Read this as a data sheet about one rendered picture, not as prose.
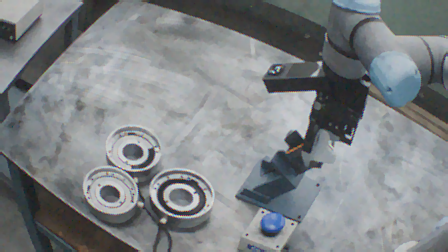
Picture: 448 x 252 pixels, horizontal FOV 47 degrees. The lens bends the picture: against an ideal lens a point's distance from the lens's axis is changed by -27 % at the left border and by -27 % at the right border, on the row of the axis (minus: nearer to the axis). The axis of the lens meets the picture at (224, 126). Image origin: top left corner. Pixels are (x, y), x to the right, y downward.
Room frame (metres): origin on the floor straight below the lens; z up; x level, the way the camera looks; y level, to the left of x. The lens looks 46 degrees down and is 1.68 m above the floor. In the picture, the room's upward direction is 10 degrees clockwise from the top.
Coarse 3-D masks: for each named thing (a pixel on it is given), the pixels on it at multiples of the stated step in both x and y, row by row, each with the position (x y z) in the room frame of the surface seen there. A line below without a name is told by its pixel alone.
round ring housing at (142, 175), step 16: (128, 128) 0.78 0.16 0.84; (144, 128) 0.79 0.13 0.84; (112, 144) 0.74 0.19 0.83; (128, 144) 0.75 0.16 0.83; (144, 144) 0.76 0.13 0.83; (160, 144) 0.76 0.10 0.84; (112, 160) 0.70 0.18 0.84; (128, 160) 0.72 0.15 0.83; (144, 160) 0.72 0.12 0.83; (160, 160) 0.73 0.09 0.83; (144, 176) 0.69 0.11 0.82
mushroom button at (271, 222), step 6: (264, 216) 0.62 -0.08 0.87; (270, 216) 0.62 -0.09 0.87; (276, 216) 0.62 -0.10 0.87; (282, 216) 0.62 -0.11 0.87; (264, 222) 0.60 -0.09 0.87; (270, 222) 0.60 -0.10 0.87; (276, 222) 0.61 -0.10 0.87; (282, 222) 0.61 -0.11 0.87; (264, 228) 0.60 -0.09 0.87; (270, 228) 0.59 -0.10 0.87; (276, 228) 0.60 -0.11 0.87; (282, 228) 0.60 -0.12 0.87
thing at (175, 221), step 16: (160, 176) 0.69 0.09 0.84; (176, 176) 0.70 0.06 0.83; (192, 176) 0.71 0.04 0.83; (176, 192) 0.68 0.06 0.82; (192, 192) 0.68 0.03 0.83; (208, 192) 0.68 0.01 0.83; (160, 208) 0.62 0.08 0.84; (176, 208) 0.64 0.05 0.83; (208, 208) 0.64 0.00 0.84; (176, 224) 0.61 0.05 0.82; (192, 224) 0.62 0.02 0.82
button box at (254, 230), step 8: (256, 216) 0.64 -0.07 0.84; (256, 224) 0.62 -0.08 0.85; (288, 224) 0.63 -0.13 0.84; (296, 224) 0.63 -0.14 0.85; (248, 232) 0.60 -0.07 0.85; (256, 232) 0.60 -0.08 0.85; (264, 232) 0.60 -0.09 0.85; (280, 232) 0.61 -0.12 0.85; (288, 232) 0.61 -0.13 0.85; (240, 240) 0.59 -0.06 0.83; (248, 240) 0.59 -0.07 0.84; (256, 240) 0.58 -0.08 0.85; (264, 240) 0.59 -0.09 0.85; (272, 240) 0.59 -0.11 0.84; (280, 240) 0.59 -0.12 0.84; (288, 240) 0.62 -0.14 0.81; (240, 248) 0.59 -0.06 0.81; (248, 248) 0.58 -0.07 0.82; (256, 248) 0.58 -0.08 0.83; (264, 248) 0.58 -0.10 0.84; (272, 248) 0.57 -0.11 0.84; (280, 248) 0.57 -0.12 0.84; (288, 248) 0.59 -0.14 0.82
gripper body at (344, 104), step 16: (336, 80) 0.68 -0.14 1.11; (352, 80) 0.68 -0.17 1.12; (368, 80) 0.71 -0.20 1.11; (320, 96) 0.70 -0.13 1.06; (336, 96) 0.70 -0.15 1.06; (352, 96) 0.69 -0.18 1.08; (320, 112) 0.69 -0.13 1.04; (336, 112) 0.68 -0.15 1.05; (352, 112) 0.69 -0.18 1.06; (336, 128) 0.69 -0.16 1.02; (352, 128) 0.69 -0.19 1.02
